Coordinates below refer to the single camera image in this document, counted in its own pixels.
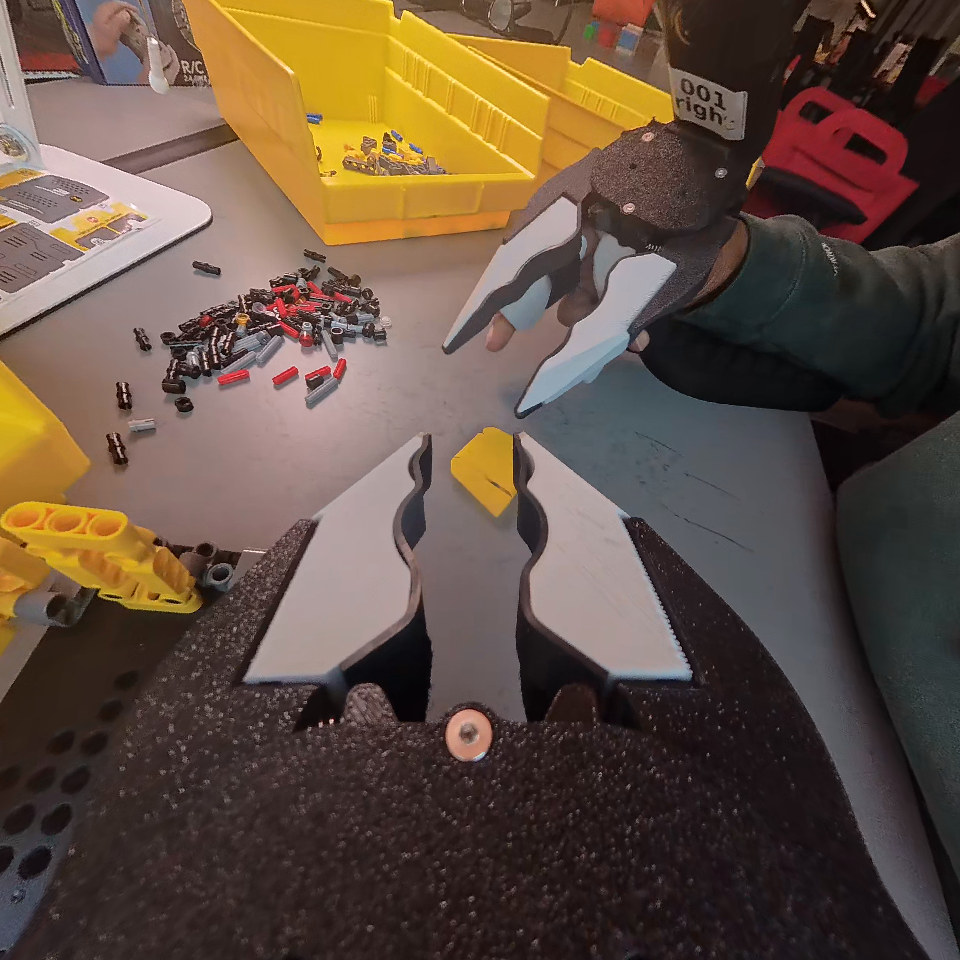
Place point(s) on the yellow lego subassembly blue pins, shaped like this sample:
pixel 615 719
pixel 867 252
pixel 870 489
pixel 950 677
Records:
pixel 484 469

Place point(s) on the person's right hand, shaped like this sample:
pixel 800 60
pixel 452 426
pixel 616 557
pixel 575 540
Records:
pixel 577 304

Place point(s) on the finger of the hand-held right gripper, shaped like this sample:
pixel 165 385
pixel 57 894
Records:
pixel 525 247
pixel 630 300

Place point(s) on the yellow storage bin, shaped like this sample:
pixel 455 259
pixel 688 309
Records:
pixel 37 450
pixel 262 112
pixel 600 97

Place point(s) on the person's right forearm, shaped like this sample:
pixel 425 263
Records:
pixel 825 315

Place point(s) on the pile of small lego pieces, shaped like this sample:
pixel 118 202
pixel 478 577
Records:
pixel 262 330

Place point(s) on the lego model on black base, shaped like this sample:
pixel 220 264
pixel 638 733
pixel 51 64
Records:
pixel 97 540

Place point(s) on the white rounded instruction card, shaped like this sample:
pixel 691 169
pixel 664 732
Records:
pixel 180 217

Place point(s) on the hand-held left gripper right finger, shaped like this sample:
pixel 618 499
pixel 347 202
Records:
pixel 600 600

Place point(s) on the blue printed toy box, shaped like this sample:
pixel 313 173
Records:
pixel 97 37

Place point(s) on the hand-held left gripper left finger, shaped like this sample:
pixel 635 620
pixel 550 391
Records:
pixel 337 600

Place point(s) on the red fabric bag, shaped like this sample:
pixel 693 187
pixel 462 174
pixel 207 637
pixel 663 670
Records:
pixel 832 150

